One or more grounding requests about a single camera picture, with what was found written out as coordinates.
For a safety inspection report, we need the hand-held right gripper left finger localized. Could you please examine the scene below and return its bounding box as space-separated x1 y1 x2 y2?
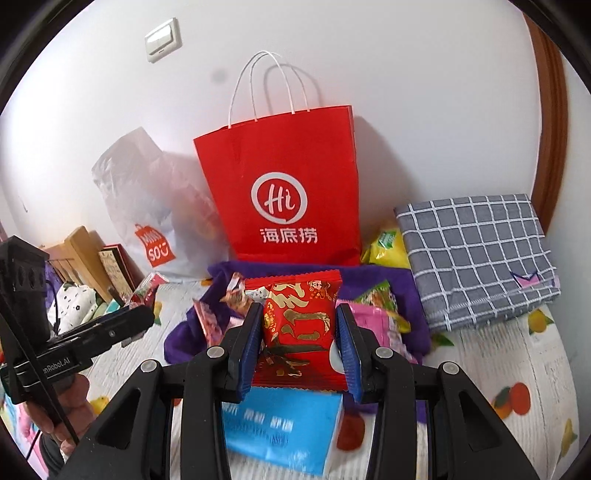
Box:
60 302 264 480

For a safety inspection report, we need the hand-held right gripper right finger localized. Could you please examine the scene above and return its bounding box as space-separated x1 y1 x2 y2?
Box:
335 305 539 480

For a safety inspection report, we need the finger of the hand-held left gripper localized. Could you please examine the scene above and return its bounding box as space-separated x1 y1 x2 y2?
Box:
99 304 156 350

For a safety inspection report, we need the strawberry print snack packet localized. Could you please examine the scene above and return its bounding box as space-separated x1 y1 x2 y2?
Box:
124 272 170 309

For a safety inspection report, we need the long pink donut snack packet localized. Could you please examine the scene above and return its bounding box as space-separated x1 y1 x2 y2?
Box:
192 299 232 348

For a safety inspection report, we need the red gold snack packet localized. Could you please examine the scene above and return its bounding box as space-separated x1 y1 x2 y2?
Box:
243 270 348 394

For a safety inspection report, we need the dark pink picture snack packet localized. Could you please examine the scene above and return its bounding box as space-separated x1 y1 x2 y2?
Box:
221 272 254 315

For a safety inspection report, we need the person's left hand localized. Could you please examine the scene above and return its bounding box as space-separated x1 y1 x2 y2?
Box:
25 373 94 462

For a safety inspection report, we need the magenta snack packet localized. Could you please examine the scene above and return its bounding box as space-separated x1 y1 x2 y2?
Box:
345 302 403 352

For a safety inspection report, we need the white dotted pillow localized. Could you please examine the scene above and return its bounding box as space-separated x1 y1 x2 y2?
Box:
48 281 106 335

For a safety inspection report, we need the brown printed card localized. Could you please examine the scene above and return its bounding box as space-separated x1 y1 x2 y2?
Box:
97 244 136 302

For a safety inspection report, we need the wooden headboard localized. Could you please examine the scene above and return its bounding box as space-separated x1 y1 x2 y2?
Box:
44 225 112 303

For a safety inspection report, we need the green snack packet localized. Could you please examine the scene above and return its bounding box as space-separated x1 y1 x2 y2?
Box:
355 281 413 334

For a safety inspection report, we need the purple towel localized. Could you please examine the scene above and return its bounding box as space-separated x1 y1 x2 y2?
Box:
163 260 433 423

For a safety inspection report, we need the blue tissue pack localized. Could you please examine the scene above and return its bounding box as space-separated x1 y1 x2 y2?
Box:
222 385 345 477

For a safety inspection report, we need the yellow green snack bag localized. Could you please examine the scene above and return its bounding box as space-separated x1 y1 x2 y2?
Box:
360 225 413 270

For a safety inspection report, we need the white plastic shopping bag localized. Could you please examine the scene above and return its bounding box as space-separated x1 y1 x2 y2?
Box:
90 127 232 283

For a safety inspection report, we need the grey checked folded cloth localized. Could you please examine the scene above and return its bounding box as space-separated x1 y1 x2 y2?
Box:
393 194 562 334

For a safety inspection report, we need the red paper bag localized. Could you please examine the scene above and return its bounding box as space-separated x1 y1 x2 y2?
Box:
192 51 363 269

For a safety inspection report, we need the fruit print tablecloth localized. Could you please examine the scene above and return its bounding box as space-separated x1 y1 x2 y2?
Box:
83 281 581 480

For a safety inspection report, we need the white light switch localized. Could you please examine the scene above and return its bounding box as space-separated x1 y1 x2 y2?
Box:
144 17 184 64

